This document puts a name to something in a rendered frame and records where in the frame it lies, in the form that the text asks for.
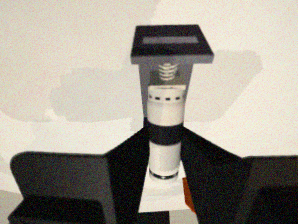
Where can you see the white cylindrical battery with black band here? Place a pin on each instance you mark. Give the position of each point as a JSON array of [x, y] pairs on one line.
[[165, 122]]

